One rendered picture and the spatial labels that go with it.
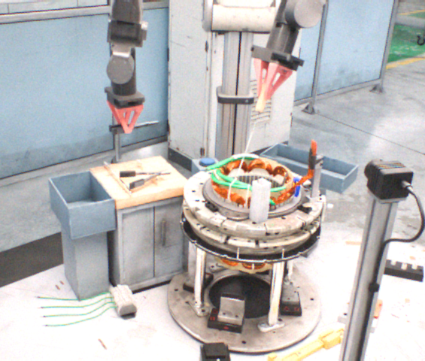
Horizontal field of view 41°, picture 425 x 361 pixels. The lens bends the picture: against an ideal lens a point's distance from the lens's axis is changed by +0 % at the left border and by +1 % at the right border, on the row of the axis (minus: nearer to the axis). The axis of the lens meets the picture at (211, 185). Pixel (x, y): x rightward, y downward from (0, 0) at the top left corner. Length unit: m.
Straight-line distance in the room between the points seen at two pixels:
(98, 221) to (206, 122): 2.33
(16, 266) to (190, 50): 1.64
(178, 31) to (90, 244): 2.45
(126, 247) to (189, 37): 2.34
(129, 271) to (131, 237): 0.10
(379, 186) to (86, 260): 0.85
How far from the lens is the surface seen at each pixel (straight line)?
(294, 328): 1.41
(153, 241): 1.46
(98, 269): 1.46
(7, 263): 3.05
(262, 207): 1.19
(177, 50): 3.72
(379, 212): 0.81
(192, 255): 1.65
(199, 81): 3.59
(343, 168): 1.62
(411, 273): 1.68
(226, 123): 1.73
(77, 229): 1.35
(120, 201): 1.34
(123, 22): 1.32
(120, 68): 1.27
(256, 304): 1.49
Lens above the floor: 1.71
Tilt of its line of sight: 27 degrees down
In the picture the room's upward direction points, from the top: 3 degrees clockwise
